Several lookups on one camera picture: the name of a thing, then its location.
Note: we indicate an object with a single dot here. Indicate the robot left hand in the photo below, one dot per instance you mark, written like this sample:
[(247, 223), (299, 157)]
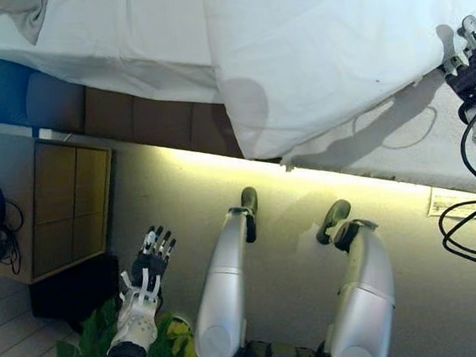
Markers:
[(149, 263)]

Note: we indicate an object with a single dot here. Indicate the white duvet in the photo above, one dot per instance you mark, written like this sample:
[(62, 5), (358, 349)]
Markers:
[(335, 51)]

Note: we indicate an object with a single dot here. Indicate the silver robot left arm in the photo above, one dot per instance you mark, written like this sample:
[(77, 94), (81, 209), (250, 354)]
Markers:
[(136, 323)]

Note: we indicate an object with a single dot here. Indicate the silver robot left leg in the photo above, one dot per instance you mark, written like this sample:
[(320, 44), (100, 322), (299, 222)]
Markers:
[(224, 294)]

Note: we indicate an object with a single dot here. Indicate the silver robot leg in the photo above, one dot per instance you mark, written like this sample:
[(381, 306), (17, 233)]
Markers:
[(367, 292), (224, 294)]

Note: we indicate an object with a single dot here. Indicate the wooden nightstand with panelled door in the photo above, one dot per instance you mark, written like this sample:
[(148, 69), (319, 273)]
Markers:
[(67, 203)]

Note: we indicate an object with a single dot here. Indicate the silver robot right leg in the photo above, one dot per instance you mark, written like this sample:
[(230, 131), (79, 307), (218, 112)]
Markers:
[(367, 292)]

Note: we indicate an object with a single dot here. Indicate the white fitted sheet mattress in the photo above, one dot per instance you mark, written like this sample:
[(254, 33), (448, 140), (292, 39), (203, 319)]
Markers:
[(103, 44)]

